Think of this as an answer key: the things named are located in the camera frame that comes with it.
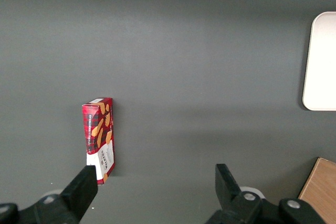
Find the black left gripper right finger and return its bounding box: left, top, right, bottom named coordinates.
left=204, top=163, right=328, bottom=224

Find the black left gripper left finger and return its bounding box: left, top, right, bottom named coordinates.
left=18, top=165, right=99, bottom=224

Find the beige rectangular tray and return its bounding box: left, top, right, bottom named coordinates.
left=301, top=11, right=336, bottom=112

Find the red tartan shortbread box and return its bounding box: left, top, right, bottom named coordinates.
left=81, top=97, right=117, bottom=186

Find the wooden two-drawer cabinet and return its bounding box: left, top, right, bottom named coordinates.
left=297, top=157, right=336, bottom=224

